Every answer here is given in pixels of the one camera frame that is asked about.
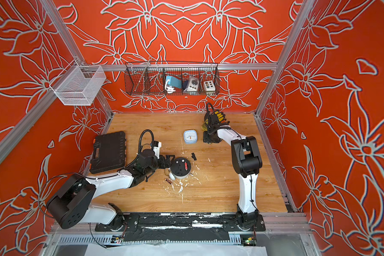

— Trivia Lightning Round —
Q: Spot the white twin-bell alarm clock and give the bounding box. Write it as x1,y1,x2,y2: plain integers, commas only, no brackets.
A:
169,157,192,180

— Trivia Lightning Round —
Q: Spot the light blue square alarm clock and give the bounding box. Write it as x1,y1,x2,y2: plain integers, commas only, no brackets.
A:
183,130,198,145

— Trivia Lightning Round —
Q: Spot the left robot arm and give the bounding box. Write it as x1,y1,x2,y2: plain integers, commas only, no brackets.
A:
46,129,175,231

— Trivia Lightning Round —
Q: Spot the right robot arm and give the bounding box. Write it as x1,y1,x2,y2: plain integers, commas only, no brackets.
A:
202,103,262,230

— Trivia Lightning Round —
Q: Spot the yellow work glove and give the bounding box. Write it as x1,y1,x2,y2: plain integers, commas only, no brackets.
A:
201,111,229,132

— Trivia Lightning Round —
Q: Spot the white button box in basket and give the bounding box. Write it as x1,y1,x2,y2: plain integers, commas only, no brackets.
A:
203,80,216,95

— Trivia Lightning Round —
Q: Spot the black plastic tool case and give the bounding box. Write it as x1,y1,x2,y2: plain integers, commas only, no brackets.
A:
90,131,127,175

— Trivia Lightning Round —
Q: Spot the white grey device in basket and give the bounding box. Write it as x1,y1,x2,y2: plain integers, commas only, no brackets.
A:
183,76,199,93

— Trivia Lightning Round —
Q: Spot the blue white item in basket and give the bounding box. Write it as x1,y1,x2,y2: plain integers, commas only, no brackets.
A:
164,75,182,94

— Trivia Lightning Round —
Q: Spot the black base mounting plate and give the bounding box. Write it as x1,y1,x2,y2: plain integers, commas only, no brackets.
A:
95,213,266,245

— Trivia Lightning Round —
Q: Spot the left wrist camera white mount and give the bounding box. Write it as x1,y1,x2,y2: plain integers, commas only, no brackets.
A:
152,141,162,159

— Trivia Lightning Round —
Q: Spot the black wire wall basket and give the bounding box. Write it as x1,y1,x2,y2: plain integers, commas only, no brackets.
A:
124,61,220,96

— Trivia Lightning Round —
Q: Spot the clear plastic wall bin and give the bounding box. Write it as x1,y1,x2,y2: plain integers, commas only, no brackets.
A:
50,66,106,106

